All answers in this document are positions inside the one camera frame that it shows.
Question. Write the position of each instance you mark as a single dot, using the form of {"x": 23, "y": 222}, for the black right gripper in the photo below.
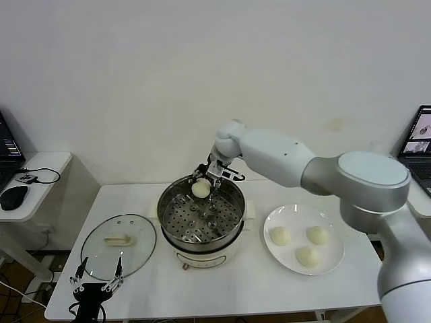
{"x": 203, "y": 171}

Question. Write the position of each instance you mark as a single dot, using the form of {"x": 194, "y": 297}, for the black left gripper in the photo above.
{"x": 91, "y": 296}

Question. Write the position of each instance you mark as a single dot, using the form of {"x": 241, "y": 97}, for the white steamed baozi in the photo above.
{"x": 307, "y": 257}
{"x": 280, "y": 236}
{"x": 201, "y": 188}
{"x": 318, "y": 235}

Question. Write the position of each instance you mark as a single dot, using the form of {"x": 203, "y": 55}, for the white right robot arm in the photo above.
{"x": 269, "y": 148}

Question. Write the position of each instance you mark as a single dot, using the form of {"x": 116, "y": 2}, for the perforated steel steamer basket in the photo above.
{"x": 202, "y": 222}

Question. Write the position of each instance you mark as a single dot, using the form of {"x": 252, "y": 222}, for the cream electric cooker base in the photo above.
{"x": 202, "y": 259}

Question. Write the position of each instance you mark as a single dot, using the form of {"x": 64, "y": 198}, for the black computer mouse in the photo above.
{"x": 14, "y": 198}

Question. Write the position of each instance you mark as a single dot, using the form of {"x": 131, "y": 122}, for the small black drive box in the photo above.
{"x": 26, "y": 179}

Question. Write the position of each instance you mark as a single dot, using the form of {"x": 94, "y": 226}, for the white side table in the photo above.
{"x": 47, "y": 161}
{"x": 422, "y": 208}

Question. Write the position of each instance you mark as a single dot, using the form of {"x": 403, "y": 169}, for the white round plate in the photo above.
{"x": 333, "y": 255}

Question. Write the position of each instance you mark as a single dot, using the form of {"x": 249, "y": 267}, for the black laptop with dark screen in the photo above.
{"x": 8, "y": 144}

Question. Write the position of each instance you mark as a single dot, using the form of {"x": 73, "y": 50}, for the grey laptop with image windows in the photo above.
{"x": 421, "y": 168}

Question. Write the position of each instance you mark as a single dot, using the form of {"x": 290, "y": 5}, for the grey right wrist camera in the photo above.
{"x": 215, "y": 170}

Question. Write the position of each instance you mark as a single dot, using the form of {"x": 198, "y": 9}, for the white wall socket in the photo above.
{"x": 48, "y": 231}

